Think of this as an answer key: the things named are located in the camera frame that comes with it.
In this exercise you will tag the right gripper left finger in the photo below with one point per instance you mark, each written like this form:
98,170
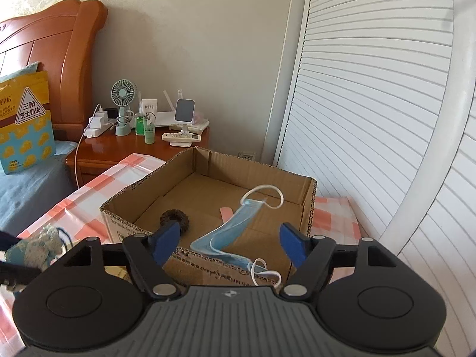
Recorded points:
147,254

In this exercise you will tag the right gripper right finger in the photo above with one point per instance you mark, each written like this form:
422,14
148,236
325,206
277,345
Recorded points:
311,258

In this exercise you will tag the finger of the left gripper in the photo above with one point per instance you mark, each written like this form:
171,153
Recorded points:
14,271
7,241

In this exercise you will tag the blue patterned sachet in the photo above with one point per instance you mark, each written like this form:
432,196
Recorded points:
40,249

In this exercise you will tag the brown hair scrunchie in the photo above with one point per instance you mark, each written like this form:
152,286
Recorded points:
177,216

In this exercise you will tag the blue surgical face mask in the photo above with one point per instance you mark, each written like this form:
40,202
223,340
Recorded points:
213,243

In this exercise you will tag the blue bed sheet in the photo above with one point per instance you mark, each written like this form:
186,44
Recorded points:
28,195

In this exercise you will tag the brown cardboard box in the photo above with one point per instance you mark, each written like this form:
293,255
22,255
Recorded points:
207,187

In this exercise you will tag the pink checkered tablecloth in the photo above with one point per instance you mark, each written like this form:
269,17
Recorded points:
79,215

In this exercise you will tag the yellow blue snack bag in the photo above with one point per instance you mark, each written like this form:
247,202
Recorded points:
26,122

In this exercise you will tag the wooden nightstand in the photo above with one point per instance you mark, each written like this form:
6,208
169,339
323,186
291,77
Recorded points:
96,155

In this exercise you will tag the white remote control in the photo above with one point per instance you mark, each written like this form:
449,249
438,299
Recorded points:
181,140

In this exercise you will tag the green tube bottle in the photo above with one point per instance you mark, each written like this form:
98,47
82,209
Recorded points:
149,132

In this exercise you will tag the green sanitizer bottle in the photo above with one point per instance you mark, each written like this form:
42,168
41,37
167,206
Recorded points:
139,124

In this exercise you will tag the white wifi router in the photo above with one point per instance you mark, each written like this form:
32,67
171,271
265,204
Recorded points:
166,118

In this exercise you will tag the white power strip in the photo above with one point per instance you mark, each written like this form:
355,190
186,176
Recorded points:
98,124

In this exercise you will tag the white cream tube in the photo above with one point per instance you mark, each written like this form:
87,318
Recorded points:
148,108

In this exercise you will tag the phone on white stand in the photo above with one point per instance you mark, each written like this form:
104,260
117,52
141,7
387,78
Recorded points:
185,113

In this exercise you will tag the green desk fan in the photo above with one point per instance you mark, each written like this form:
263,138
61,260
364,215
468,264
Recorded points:
123,93

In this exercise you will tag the white louvered closet door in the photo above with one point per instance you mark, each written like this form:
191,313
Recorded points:
381,111

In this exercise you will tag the wooden bed headboard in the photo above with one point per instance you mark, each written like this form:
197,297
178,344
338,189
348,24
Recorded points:
61,38

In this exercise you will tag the white floor wall socket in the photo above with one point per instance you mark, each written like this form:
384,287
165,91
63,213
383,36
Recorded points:
247,155

